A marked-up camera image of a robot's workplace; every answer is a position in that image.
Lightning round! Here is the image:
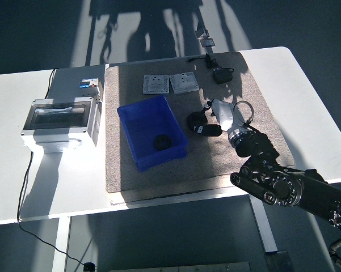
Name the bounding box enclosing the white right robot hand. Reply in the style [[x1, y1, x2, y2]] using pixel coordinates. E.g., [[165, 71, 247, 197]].
[[187, 98, 244, 137]]

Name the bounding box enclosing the black plastic nut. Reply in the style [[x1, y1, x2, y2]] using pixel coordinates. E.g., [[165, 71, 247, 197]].
[[186, 111, 208, 131], [153, 134, 172, 151]]

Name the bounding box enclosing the blue plastic box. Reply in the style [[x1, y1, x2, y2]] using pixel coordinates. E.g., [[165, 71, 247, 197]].
[[116, 95, 188, 173]]

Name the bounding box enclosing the black power adapter plug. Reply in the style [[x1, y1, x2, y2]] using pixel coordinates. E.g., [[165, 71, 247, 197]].
[[212, 67, 234, 85]]

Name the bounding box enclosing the grey square metal plate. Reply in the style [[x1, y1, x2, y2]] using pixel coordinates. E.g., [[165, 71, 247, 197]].
[[142, 74, 170, 95], [169, 70, 201, 95]]

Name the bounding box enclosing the grey-brown mat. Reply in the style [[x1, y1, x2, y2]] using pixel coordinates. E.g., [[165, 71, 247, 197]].
[[104, 50, 296, 196]]

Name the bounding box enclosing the white table leg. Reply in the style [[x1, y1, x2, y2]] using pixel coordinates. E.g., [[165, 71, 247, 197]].
[[51, 216, 71, 272], [249, 195, 279, 253]]

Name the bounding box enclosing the beige foam underlay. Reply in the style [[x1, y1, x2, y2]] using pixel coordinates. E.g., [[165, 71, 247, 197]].
[[105, 163, 296, 205]]

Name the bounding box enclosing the circuit breaker with blue label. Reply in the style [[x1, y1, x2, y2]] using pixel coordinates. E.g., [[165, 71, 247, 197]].
[[78, 78, 103, 102]]

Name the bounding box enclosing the dark floor block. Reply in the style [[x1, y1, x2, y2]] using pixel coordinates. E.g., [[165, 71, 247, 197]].
[[265, 250, 292, 272]]

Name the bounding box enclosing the black adapter cord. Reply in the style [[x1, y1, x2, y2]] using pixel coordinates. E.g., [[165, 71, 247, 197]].
[[186, 53, 235, 74]]

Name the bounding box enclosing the small dark floor bracket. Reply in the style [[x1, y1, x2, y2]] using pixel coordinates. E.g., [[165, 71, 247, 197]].
[[195, 24, 211, 39]]

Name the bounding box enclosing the grey enclosure with clear lid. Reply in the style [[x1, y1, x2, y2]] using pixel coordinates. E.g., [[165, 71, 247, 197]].
[[20, 96, 103, 154]]

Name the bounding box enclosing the thin black power cable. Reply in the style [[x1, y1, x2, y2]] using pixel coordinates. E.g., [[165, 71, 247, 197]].
[[16, 67, 87, 266]]

